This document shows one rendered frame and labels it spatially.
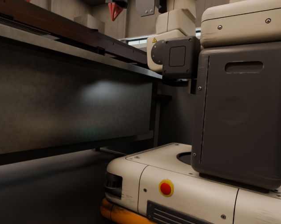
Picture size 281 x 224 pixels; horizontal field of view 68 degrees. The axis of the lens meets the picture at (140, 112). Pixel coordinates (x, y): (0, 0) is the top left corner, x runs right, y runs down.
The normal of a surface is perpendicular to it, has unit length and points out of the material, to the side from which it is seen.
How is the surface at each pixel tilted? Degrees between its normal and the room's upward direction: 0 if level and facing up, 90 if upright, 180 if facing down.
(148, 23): 90
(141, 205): 90
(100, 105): 90
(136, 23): 90
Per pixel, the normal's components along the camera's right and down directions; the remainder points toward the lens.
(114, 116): 0.81, 0.08
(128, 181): -0.55, 0.00
